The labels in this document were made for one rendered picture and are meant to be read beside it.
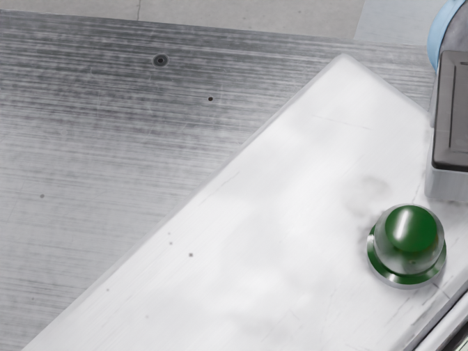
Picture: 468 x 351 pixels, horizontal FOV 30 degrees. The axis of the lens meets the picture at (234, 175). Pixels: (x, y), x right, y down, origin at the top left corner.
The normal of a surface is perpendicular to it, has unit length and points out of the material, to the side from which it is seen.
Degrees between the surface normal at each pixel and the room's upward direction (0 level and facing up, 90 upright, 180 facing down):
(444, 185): 90
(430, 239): 14
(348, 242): 0
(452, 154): 0
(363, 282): 0
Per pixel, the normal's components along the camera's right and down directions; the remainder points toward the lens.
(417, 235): 0.03, -0.25
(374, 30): -0.09, -0.45
